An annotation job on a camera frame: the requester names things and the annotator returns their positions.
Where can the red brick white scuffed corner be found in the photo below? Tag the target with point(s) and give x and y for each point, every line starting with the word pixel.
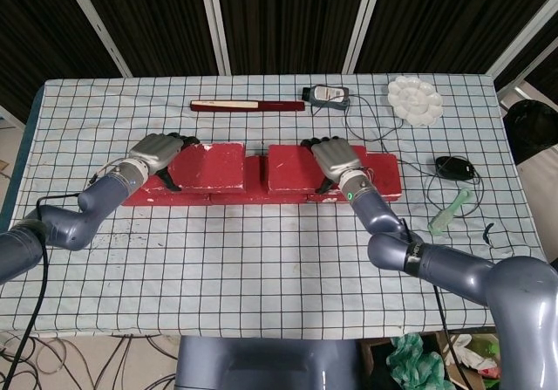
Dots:
pixel 292 167

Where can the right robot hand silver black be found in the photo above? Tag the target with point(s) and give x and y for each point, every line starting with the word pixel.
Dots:
pixel 338 156

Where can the red brick chipped white edge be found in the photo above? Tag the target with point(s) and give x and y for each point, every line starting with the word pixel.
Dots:
pixel 209 167

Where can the right robot arm grey-blue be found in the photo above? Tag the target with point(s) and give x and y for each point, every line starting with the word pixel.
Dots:
pixel 457 268

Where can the black bag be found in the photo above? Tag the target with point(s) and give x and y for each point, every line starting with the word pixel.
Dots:
pixel 529 128

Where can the white black grid tablecloth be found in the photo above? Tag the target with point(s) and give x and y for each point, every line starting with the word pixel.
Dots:
pixel 244 268

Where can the white frame post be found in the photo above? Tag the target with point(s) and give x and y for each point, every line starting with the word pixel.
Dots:
pixel 100 28
pixel 523 28
pixel 215 23
pixel 366 23

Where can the black computer mouse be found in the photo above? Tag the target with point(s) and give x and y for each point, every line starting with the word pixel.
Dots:
pixel 453 167

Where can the small black clip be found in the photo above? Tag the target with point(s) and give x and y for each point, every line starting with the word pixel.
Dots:
pixel 487 233

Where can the green plastic bag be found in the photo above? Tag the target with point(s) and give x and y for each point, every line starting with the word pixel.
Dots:
pixel 410 359

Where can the white flower paint palette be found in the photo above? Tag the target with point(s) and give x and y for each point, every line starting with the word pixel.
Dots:
pixel 414 100

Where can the left robot arm grey-blue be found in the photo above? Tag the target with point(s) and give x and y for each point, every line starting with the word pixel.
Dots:
pixel 70 224

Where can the dark red folded fan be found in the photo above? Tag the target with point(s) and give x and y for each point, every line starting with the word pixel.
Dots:
pixel 279 106

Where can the green plastic brush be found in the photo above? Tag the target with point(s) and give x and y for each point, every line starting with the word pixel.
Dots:
pixel 449 213

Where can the red brick with white sticker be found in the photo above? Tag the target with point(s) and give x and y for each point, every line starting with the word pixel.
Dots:
pixel 383 176

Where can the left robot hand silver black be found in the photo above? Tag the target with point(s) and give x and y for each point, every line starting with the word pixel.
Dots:
pixel 157 148

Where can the grey-blue robot torso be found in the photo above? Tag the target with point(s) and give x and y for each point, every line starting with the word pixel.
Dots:
pixel 266 364

